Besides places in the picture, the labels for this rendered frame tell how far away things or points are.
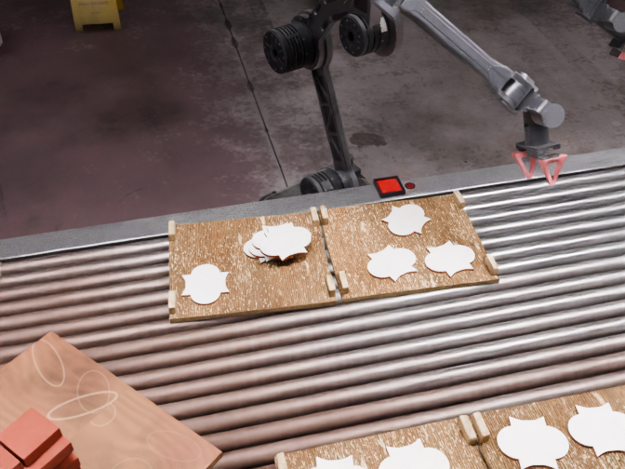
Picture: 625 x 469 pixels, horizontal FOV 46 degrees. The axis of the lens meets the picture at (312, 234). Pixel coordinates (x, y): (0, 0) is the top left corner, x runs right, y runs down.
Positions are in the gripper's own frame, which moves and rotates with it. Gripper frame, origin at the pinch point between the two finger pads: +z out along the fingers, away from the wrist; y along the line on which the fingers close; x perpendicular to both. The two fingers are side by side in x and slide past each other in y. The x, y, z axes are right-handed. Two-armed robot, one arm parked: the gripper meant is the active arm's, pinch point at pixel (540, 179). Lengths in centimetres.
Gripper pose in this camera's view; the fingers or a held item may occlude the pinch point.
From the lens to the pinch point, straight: 193.6
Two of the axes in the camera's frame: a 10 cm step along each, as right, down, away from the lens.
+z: 1.7, 9.4, 3.0
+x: -9.4, 2.5, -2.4
